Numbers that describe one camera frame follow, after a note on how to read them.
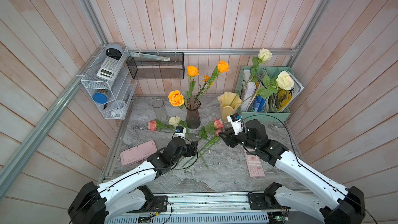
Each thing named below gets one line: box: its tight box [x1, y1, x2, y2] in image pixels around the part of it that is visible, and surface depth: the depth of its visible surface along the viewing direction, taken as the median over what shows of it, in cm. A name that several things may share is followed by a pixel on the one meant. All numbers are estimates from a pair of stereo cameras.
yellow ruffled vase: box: [217, 91, 244, 122], surface depth 94 cm
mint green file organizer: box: [235, 65, 295, 122], surface depth 97 cm
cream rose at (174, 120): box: [168, 115, 181, 127], surface depth 103 cm
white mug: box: [110, 100, 126, 118], surface depth 92 cm
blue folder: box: [252, 95, 266, 113], surface depth 98 cm
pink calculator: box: [243, 150, 266, 178], surface depth 84 cm
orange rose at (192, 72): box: [185, 65, 200, 101], surface depth 84 cm
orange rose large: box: [167, 89, 185, 109], surface depth 71 cm
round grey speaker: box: [105, 43, 124, 60], surface depth 83 cm
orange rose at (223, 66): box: [199, 60, 231, 100], surface depth 79 cm
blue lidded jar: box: [92, 92, 108, 105], surface depth 79 cm
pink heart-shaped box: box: [120, 140, 158, 167], surface depth 90 cm
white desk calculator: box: [96, 56, 122, 82], surface depth 79 cm
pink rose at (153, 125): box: [147, 120, 174, 132], surface depth 100 cm
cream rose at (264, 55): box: [241, 48, 273, 101], surface depth 82 cm
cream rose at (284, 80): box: [239, 70, 295, 104], surface depth 69 cm
